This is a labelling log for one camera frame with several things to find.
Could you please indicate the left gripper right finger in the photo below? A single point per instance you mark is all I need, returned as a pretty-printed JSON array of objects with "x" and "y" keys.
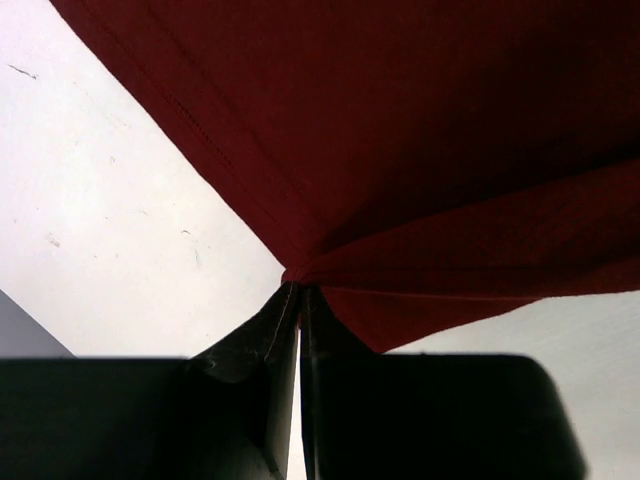
[{"x": 367, "y": 415}]

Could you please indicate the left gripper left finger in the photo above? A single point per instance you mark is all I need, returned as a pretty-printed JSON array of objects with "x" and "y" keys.
[{"x": 222, "y": 414}]

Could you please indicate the maroon t shirt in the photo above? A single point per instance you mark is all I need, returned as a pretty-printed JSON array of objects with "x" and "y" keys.
[{"x": 426, "y": 164}]

